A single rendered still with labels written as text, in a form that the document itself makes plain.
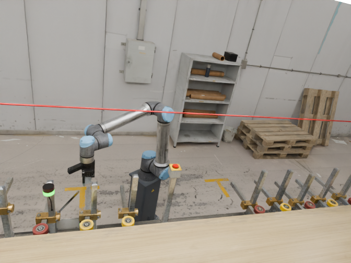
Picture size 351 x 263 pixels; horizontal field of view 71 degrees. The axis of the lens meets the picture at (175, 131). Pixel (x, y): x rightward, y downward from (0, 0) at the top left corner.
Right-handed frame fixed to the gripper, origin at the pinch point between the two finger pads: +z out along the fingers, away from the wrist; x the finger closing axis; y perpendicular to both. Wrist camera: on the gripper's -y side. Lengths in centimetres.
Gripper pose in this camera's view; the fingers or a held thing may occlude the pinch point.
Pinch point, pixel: (83, 184)
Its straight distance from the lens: 186.6
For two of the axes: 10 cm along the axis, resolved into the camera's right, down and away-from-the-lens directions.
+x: -2.9, -4.7, 8.4
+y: 9.4, 0.2, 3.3
